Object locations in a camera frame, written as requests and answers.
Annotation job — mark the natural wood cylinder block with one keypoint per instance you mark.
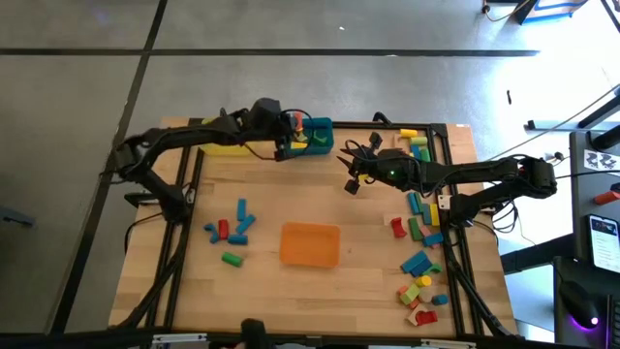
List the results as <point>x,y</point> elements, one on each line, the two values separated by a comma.
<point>426,295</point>

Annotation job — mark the thin green block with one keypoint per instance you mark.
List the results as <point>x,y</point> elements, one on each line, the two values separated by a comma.
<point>419,198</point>

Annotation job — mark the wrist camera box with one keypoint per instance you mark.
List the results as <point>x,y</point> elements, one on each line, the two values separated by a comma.
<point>265,112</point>
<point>394,156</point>

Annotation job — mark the yellow plastic bin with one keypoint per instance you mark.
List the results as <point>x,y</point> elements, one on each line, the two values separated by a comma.
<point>223,150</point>

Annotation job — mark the blue cylinder block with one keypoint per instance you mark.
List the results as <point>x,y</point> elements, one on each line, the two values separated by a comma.
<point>440,300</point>

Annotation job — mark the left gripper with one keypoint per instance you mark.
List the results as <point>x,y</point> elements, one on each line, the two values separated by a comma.
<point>286,136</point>

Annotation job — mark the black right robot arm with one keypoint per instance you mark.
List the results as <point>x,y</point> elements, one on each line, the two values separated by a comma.
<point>484,172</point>

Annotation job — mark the red rectangular block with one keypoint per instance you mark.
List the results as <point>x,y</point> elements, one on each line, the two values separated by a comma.
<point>223,229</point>

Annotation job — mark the black table-level camera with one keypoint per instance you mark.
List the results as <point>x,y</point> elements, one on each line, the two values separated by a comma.
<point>253,334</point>

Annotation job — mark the paper with black logos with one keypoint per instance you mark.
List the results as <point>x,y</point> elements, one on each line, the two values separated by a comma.
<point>597,160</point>

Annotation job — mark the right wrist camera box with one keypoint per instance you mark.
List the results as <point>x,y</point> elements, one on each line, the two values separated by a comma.
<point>394,156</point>

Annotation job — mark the blue plastic bin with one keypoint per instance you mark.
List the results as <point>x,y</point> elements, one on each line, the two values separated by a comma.
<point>322,150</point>

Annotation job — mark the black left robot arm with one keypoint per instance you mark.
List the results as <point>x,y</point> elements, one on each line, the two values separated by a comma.
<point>194,136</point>

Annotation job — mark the black computer mouse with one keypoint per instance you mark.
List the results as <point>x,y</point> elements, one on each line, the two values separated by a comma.
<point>579,303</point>

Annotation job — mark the green arch block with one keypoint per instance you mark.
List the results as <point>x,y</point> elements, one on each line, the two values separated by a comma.
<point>433,269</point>

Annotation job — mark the yellow flat block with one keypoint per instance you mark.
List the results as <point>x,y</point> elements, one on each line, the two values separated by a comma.
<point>299,145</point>

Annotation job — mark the yellow rectangular block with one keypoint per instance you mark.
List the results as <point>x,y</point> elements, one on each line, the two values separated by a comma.
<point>435,214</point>

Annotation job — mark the white mounting bracket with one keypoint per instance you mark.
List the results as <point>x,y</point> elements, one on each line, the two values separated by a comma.
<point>444,201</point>

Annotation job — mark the large blue block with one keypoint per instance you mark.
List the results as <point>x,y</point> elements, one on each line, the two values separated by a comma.
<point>414,261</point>
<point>421,269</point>

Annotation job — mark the small blue arch block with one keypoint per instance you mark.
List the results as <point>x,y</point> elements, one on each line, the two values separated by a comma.
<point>212,233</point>

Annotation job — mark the pink block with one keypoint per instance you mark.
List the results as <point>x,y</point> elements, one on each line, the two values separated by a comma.
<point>425,231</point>

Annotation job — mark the smartphone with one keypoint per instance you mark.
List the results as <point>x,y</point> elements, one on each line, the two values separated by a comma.
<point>605,242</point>

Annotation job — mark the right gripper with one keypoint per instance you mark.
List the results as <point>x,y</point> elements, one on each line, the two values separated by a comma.
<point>387,175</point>

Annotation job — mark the orange plastic bin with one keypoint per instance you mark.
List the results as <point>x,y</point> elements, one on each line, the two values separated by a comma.
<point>310,244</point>

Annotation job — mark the light green rectangular block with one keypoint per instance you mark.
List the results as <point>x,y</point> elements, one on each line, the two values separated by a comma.
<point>410,294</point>

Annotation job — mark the orange block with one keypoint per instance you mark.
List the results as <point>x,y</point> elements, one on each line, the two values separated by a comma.
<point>402,290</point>
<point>413,304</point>
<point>299,122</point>

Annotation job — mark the black computer desk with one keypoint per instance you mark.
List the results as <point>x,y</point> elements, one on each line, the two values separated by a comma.
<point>581,194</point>

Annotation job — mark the teal rectangular block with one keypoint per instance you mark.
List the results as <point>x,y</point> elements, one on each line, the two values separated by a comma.
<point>426,214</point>

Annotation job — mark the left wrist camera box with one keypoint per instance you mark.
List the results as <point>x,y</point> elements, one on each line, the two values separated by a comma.
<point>265,112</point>

